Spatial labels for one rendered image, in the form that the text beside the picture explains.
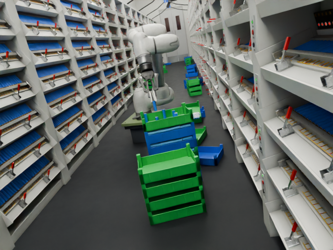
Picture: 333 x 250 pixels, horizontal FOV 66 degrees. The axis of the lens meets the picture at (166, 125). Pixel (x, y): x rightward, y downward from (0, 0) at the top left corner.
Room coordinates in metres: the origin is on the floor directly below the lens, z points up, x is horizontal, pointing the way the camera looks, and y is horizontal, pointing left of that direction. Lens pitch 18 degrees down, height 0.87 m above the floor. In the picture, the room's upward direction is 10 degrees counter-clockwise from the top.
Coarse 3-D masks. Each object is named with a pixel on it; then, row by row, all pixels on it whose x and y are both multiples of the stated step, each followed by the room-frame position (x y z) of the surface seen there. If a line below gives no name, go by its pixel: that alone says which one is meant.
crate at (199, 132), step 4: (196, 128) 2.29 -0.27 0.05; (200, 128) 2.27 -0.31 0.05; (204, 128) 2.24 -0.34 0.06; (196, 132) 2.29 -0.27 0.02; (200, 132) 2.27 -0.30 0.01; (204, 132) 2.18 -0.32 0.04; (196, 136) 2.22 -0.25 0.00; (200, 136) 2.07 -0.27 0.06; (204, 136) 2.16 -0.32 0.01; (200, 140) 2.05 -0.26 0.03
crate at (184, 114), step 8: (184, 104) 1.62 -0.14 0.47; (160, 112) 1.62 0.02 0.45; (168, 112) 1.63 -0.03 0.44; (176, 112) 1.63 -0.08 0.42; (184, 112) 1.62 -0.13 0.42; (144, 120) 1.42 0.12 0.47; (152, 120) 1.62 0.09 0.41; (160, 120) 1.43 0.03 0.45; (168, 120) 1.43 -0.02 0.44; (176, 120) 1.43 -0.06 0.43; (184, 120) 1.44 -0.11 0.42; (192, 120) 1.44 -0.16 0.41; (144, 128) 1.42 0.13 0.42; (152, 128) 1.42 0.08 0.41; (160, 128) 1.43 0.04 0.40
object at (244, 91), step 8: (248, 72) 1.57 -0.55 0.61; (232, 80) 1.58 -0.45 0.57; (240, 80) 1.41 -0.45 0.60; (248, 80) 1.50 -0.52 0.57; (232, 88) 1.56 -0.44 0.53; (240, 88) 1.40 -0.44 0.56; (248, 88) 1.40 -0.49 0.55; (240, 96) 1.33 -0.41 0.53; (248, 96) 1.26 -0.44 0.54; (248, 104) 1.15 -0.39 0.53
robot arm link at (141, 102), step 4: (140, 88) 2.43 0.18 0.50; (136, 92) 2.38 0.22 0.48; (140, 92) 2.37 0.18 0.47; (144, 92) 2.38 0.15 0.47; (136, 96) 2.37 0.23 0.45; (140, 96) 2.36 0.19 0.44; (144, 96) 2.37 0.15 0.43; (136, 100) 2.37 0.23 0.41; (140, 100) 2.35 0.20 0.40; (144, 100) 2.36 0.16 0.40; (148, 100) 2.37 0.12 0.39; (152, 100) 2.37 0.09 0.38; (136, 104) 2.37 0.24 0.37; (140, 104) 2.36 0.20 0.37; (144, 104) 2.36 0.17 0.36; (148, 104) 2.37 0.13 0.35; (152, 104) 2.38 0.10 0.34; (136, 108) 2.38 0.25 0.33; (140, 108) 2.36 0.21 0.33; (144, 108) 2.36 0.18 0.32; (148, 108) 2.38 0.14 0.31; (136, 112) 2.39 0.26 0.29; (144, 112) 2.36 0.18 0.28
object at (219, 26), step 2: (220, 12) 1.68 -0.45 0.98; (220, 14) 1.68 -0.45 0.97; (218, 16) 2.27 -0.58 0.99; (220, 16) 1.68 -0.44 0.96; (210, 20) 2.28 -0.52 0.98; (212, 20) 2.28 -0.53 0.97; (214, 20) 2.28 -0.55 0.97; (212, 22) 2.28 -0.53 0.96; (214, 22) 2.28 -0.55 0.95; (220, 22) 1.78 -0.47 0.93; (212, 24) 2.28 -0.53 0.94; (214, 24) 2.28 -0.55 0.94; (216, 24) 2.00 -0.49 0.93; (218, 24) 1.90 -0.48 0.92; (220, 24) 1.81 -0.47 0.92; (214, 26) 2.16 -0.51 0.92; (216, 26) 2.04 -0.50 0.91; (218, 26) 1.94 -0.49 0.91; (220, 26) 1.84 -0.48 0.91; (214, 28) 2.21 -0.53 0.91; (216, 28) 2.09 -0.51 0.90; (218, 28) 1.98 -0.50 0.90; (220, 28) 1.88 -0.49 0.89; (222, 28) 1.77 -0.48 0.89; (214, 30) 2.26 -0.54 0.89
